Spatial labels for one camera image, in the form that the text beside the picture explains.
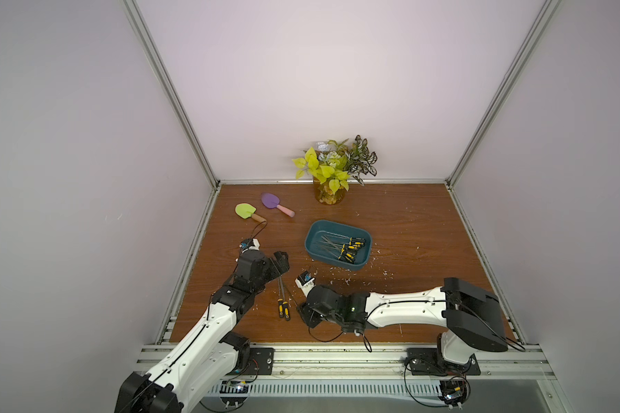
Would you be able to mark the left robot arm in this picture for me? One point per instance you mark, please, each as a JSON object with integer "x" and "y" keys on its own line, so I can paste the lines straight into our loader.
{"x": 211, "y": 349}

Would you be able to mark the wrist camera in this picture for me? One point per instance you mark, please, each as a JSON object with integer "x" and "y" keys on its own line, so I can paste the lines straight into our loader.
{"x": 305, "y": 282}
{"x": 250, "y": 244}

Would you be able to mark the teal plastic storage box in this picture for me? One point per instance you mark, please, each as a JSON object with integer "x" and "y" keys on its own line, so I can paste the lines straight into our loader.
{"x": 323, "y": 227}

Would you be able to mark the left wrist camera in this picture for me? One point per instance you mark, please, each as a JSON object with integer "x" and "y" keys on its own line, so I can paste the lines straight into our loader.
{"x": 250, "y": 244}

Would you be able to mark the amber vase with plants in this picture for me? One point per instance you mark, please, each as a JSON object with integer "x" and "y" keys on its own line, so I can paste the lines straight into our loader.
{"x": 333, "y": 165}

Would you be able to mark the controller board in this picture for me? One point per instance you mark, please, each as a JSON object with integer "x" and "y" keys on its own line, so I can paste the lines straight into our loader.
{"x": 233, "y": 394}
{"x": 454, "y": 392}

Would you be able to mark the green toy shovel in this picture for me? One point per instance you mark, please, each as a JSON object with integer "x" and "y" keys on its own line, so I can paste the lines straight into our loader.
{"x": 248, "y": 211}

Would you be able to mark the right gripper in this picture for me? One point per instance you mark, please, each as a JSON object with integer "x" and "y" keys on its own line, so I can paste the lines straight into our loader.
{"x": 313, "y": 303}

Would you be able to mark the aluminium front rail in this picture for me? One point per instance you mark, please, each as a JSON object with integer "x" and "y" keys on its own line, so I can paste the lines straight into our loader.
{"x": 386, "y": 361}

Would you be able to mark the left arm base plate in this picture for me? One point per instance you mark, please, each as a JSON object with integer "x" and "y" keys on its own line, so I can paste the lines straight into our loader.
{"x": 254, "y": 361}

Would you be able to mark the right controller board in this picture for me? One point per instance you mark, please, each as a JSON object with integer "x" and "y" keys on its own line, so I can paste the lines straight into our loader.
{"x": 454, "y": 392}

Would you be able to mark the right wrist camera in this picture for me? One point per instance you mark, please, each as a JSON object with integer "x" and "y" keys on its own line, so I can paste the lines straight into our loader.
{"x": 305, "y": 282}

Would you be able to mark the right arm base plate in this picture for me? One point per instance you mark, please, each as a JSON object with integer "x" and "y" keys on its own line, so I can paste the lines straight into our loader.
{"x": 425, "y": 361}

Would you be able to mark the purple toy shovel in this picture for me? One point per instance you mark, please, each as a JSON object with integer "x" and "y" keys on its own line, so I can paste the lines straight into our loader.
{"x": 271, "y": 201}

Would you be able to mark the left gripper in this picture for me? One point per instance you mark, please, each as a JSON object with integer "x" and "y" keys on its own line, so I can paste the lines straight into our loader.
{"x": 282, "y": 264}

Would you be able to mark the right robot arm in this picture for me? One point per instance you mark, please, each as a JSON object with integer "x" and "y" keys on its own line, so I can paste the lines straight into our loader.
{"x": 471, "y": 315}

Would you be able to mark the left controller board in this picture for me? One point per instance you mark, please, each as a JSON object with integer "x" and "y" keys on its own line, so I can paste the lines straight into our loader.
{"x": 233, "y": 394}

